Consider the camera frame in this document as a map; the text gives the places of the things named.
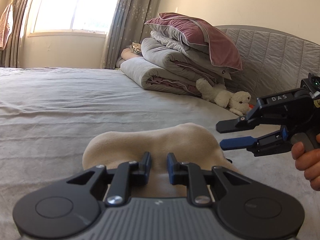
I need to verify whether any patterned brown cloth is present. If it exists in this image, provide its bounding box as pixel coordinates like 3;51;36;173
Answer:
131;42;142;56

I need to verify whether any white plush toy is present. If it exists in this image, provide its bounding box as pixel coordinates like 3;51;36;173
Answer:
196;79;251;116

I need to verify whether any left grey curtain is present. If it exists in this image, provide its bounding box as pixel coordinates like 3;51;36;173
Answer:
1;0;33;68

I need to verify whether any grey curtain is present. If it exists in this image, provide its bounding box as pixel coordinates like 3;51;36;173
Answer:
1;0;33;68
100;0;160;69

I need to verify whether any grey bed sheet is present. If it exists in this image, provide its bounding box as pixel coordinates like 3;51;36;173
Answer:
0;67;320;240

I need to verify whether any beige fleece garment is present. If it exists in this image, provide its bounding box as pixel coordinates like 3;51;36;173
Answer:
82;123;238;197

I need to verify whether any right grey curtain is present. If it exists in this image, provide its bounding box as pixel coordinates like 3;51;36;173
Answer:
100;0;160;69

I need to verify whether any pink velvet pillow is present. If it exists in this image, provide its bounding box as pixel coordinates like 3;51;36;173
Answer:
145;12;243;71

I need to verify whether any folded pink beige blanket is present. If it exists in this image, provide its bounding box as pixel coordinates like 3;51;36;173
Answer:
116;45;142;68

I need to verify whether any grey quilted headboard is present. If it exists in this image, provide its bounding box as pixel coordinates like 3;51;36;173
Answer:
218;25;319;103

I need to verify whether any lower rolled grey quilt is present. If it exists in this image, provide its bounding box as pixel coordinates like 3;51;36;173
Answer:
120;57;201;97

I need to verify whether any pink hanging garment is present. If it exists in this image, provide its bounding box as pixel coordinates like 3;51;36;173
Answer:
0;3;13;50

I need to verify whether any person's right hand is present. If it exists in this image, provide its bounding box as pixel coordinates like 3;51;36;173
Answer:
291;141;320;191

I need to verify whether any upper folded grey quilt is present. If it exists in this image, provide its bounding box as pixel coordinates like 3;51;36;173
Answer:
141;31;231;86

